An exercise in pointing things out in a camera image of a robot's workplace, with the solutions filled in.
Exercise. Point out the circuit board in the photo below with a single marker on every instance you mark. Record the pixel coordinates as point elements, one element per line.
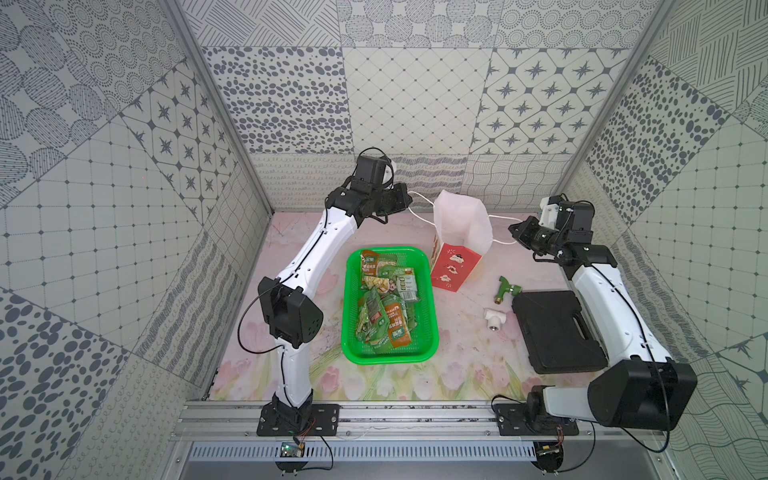
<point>291,450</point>
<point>549,456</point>

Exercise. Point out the green plastic basket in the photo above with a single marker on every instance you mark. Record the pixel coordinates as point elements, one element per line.
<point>364,338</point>

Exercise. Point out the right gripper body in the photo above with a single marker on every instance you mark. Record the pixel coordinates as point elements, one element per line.
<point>538,238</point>

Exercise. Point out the orange sauce packet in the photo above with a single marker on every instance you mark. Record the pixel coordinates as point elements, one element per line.
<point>398,331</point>

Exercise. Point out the white red paper bag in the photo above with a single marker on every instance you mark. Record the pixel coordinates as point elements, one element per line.
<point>464,235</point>

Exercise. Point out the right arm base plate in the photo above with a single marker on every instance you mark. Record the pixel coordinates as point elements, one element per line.
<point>512,420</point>

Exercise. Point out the green plastic faucet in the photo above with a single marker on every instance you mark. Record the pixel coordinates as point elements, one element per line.
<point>506,288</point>

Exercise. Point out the right circuit board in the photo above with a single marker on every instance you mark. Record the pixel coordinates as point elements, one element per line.
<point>549,456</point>

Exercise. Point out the left circuit board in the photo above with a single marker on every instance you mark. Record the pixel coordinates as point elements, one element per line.
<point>291,450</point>

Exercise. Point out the green seaweed packet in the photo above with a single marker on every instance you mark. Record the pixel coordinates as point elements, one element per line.
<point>402,281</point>

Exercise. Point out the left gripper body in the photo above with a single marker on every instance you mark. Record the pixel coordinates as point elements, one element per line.
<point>395,198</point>

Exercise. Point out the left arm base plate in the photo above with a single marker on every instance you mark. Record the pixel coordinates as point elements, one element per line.
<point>278,419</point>

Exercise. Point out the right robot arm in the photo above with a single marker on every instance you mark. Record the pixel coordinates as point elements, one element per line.
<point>594,326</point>

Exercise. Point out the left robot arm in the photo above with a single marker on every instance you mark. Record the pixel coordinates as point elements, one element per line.
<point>287,300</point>

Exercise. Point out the black plastic case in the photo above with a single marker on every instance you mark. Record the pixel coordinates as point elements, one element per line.
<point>556,334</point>

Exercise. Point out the white pipe fitting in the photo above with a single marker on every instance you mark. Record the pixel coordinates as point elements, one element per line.
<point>495,319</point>

